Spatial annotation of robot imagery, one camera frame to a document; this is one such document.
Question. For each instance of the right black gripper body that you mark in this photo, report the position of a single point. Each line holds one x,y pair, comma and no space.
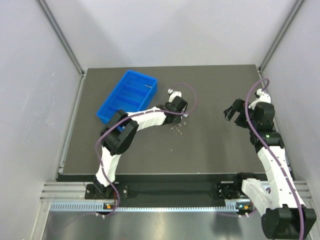
238,110

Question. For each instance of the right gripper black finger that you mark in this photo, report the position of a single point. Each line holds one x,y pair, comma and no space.
234,105
229,113

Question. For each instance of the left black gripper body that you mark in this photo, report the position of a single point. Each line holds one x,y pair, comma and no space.
182,112

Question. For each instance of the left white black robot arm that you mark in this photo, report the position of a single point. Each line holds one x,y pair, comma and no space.
118,134

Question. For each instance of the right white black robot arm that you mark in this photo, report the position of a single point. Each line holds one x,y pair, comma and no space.
284,215

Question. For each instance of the blue plastic compartment bin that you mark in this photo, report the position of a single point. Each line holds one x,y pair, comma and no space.
130,95

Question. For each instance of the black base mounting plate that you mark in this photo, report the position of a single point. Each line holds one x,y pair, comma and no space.
168,190

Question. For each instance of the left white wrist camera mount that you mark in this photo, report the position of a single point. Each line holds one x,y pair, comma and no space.
172,94

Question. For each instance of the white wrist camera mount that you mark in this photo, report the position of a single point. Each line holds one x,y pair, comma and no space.
261,96
172,94

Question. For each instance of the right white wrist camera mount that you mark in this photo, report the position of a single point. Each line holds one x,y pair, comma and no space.
261,96

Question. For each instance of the grey slotted cable duct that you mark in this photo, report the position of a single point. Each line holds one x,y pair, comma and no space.
102,206

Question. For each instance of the right aluminium corner post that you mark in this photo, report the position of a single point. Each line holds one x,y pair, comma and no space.
298,4

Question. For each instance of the aluminium corner post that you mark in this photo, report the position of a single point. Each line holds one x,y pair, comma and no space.
60,35
298,4

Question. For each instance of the left aluminium corner post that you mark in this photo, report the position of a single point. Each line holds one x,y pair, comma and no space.
60,35

